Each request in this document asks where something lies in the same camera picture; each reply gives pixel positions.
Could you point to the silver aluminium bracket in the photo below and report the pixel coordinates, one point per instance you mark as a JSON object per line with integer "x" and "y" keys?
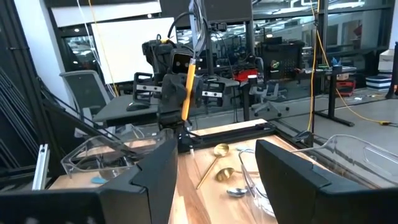
{"x": 41, "y": 168}

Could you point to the white office chair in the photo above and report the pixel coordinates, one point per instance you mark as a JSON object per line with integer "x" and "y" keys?
{"x": 267, "y": 93}

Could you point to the striped storage box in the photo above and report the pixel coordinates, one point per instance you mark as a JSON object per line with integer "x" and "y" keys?
{"x": 377, "y": 82}

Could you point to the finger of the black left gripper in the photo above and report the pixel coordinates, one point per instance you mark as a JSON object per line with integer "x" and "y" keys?
{"x": 172, "y": 91}
{"x": 198, "y": 93}

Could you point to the white board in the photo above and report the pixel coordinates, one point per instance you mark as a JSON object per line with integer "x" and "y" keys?
{"x": 124, "y": 49}

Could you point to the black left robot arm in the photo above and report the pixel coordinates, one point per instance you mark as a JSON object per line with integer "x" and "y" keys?
{"x": 155, "y": 56}

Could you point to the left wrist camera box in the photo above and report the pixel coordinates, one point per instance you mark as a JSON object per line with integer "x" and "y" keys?
{"x": 180, "y": 63}

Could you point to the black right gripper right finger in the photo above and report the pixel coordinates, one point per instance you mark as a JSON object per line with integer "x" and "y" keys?
{"x": 311, "y": 199}

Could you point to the yellow tape label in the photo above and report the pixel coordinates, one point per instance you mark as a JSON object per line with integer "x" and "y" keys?
{"x": 164, "y": 40}

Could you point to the white cardboard box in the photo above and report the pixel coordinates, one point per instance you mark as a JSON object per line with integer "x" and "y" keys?
{"x": 385, "y": 60}

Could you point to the red toolbox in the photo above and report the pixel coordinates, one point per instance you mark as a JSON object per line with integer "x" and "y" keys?
{"x": 244, "y": 75}

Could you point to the red storage crate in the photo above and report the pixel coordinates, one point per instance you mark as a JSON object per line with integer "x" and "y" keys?
{"x": 345, "y": 88}

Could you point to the grey office chair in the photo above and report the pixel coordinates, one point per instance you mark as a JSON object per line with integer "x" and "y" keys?
{"x": 84, "y": 93}

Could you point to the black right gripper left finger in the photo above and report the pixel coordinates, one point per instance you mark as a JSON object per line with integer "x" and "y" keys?
{"x": 93, "y": 205}

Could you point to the black computer mouse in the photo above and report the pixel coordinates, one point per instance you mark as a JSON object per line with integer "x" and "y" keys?
{"x": 137, "y": 106}

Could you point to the clear plastic bin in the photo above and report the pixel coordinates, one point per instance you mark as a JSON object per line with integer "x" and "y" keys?
{"x": 81, "y": 155}
{"x": 373, "y": 158}

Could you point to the black equipment cabinet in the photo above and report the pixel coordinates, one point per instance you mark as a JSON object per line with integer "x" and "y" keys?
{"x": 283, "y": 62}

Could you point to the black standing desk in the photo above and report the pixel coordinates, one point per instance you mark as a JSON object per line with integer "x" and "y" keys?
{"x": 332, "y": 99}

